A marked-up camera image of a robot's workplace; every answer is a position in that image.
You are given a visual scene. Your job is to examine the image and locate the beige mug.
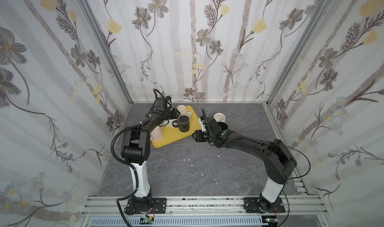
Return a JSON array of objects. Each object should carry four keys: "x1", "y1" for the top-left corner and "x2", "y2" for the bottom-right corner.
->
[{"x1": 177, "y1": 105, "x2": 192, "y2": 118}]

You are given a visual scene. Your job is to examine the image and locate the white speckled mug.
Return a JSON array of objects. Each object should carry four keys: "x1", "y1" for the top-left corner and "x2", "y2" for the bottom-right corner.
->
[{"x1": 214, "y1": 112, "x2": 226, "y2": 123}]

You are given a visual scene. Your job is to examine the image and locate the yellow tray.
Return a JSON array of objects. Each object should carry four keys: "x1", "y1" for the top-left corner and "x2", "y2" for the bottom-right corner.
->
[{"x1": 152, "y1": 105, "x2": 201, "y2": 149}]

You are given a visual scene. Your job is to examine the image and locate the black and white mug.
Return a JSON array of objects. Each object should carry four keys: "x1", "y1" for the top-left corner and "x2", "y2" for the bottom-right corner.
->
[{"x1": 217, "y1": 122, "x2": 229, "y2": 131}]

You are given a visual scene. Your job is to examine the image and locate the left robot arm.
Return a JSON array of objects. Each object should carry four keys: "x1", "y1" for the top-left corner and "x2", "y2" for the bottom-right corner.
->
[{"x1": 111, "y1": 96, "x2": 176, "y2": 212}]

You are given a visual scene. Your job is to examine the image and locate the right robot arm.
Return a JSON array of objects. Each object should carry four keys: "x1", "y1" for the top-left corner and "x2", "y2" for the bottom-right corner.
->
[{"x1": 193, "y1": 117, "x2": 297, "y2": 213}]

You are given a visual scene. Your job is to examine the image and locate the white mug centre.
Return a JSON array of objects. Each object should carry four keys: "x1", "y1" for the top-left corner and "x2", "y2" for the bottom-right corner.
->
[{"x1": 164, "y1": 119, "x2": 179, "y2": 128}]

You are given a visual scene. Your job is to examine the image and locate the pink mug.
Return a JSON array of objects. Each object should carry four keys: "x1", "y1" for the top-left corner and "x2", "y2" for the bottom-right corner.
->
[{"x1": 150, "y1": 126, "x2": 164, "y2": 142}]

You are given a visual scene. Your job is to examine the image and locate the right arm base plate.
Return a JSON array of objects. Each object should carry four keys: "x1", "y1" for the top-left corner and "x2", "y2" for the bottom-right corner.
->
[{"x1": 243, "y1": 198, "x2": 286, "y2": 214}]

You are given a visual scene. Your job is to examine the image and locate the white slotted cable duct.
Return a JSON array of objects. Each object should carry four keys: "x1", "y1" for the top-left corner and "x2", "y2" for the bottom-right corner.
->
[{"x1": 89, "y1": 216, "x2": 268, "y2": 227}]

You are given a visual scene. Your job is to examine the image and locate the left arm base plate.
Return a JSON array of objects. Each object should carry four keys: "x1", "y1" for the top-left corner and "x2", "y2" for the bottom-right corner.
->
[{"x1": 124, "y1": 197, "x2": 167, "y2": 215}]

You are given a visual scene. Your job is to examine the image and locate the aluminium mounting rail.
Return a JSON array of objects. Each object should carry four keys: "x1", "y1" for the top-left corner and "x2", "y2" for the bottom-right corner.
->
[{"x1": 81, "y1": 195, "x2": 328, "y2": 217}]

